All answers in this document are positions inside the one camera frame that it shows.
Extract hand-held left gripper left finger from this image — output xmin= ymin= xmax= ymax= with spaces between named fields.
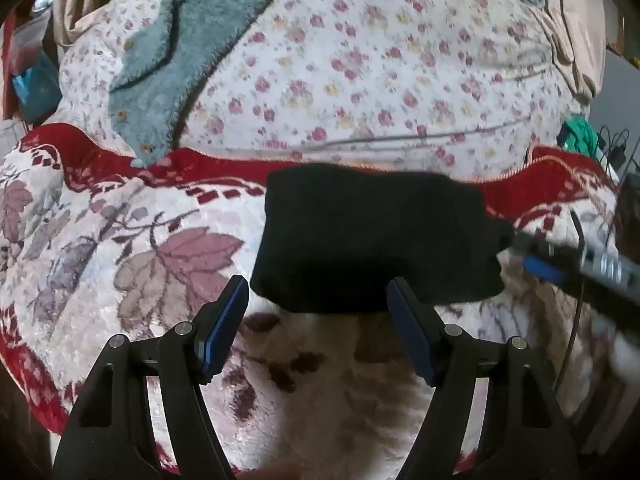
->
xmin=51 ymin=275 xmax=250 ymax=480

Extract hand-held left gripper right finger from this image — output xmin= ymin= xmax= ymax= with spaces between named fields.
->
xmin=386 ymin=276 xmax=588 ymax=480

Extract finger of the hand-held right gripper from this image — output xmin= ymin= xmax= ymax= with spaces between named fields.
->
xmin=510 ymin=227 xmax=576 ymax=286

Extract black pants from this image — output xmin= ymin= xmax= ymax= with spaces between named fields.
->
xmin=249 ymin=163 xmax=516 ymax=315

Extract red leaf-patterned blanket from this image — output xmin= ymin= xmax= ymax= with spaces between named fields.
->
xmin=0 ymin=122 xmax=631 ymax=480

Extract green cloth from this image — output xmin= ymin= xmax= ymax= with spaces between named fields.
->
xmin=557 ymin=116 xmax=601 ymax=158

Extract beige cloth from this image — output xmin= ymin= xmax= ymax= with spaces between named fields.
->
xmin=517 ymin=0 xmax=608 ymax=106

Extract floral quilt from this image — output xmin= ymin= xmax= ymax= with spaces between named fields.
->
xmin=57 ymin=0 xmax=591 ymax=183

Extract teal fleece garment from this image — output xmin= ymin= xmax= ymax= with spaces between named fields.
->
xmin=107 ymin=0 xmax=308 ymax=168

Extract blue plastic bag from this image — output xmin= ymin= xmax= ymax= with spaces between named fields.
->
xmin=11 ymin=55 xmax=63 ymax=123

